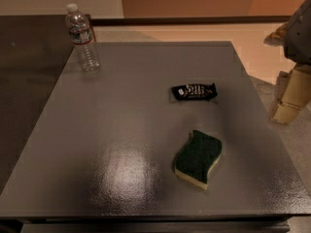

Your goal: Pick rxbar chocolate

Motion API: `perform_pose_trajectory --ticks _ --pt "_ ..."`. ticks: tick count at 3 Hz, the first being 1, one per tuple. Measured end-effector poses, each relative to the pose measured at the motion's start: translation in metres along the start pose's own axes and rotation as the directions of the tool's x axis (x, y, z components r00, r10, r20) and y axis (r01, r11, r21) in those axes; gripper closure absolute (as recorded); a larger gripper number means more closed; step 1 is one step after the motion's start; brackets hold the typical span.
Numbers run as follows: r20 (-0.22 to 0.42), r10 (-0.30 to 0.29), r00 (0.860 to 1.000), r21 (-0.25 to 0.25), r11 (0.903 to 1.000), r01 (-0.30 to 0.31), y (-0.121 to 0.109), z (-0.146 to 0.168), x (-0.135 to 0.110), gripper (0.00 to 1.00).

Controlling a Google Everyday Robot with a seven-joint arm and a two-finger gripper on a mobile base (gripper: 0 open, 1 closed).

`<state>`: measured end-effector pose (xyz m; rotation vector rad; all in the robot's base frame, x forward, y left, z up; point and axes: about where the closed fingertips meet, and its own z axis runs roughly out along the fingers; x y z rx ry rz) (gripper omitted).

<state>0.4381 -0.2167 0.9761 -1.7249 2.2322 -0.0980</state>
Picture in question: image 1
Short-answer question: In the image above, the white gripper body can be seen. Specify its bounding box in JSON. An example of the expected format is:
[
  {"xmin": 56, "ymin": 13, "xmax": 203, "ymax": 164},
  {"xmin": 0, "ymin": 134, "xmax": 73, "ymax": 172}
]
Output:
[{"xmin": 293, "ymin": 63, "xmax": 311, "ymax": 75}]

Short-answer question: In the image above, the clear plastic water bottle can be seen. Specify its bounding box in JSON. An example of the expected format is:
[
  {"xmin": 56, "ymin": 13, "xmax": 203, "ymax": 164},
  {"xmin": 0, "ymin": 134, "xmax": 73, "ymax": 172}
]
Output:
[{"xmin": 65, "ymin": 3, "xmax": 100, "ymax": 71}]

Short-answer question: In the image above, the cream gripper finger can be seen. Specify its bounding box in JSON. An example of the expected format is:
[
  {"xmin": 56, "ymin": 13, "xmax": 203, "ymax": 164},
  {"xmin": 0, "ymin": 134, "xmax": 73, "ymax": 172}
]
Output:
[
  {"xmin": 269, "ymin": 70, "xmax": 311, "ymax": 124},
  {"xmin": 276, "ymin": 71, "xmax": 290, "ymax": 85}
]

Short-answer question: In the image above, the black rxbar chocolate bar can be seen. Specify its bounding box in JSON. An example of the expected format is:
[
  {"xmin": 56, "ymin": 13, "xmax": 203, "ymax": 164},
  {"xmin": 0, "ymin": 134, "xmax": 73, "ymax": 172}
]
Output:
[{"xmin": 171, "ymin": 83, "xmax": 218, "ymax": 101}]

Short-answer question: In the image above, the green and yellow sponge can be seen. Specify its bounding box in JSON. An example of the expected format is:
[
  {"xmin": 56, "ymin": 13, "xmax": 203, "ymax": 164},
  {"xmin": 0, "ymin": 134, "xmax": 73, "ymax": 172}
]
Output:
[{"xmin": 174, "ymin": 130, "xmax": 223, "ymax": 190}]

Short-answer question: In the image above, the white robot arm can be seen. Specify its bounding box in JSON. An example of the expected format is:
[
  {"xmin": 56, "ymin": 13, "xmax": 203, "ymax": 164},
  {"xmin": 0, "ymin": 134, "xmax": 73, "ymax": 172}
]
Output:
[{"xmin": 263, "ymin": 0, "xmax": 311, "ymax": 124}]

